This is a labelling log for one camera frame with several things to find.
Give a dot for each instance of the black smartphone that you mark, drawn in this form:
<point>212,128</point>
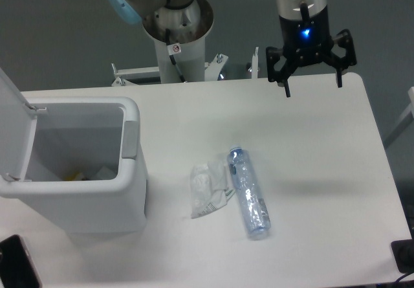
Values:
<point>17,268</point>

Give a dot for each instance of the white open trash can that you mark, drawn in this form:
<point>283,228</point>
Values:
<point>45,139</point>

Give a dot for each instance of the white plastic wrapper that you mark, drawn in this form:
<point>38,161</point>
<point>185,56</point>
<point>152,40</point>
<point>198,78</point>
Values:
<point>209,188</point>

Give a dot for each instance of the white metal frame bracket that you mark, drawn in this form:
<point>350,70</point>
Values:
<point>218,69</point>

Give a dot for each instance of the white post at right edge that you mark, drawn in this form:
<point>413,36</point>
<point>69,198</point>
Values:
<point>403,122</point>

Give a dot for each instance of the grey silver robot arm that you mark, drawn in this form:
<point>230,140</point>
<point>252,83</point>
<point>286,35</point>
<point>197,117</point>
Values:
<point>134,11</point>

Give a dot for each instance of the clear plastic water bottle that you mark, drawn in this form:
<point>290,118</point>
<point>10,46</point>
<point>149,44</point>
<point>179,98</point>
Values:
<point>252,204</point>

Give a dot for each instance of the trash inside the can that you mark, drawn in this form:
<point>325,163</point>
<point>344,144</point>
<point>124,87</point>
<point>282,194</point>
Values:
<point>104,173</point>

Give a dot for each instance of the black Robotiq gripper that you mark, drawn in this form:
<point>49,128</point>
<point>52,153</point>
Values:
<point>309,42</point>

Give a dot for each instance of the black device at table corner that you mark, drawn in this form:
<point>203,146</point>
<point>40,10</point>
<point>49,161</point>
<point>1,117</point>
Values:
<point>403,254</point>

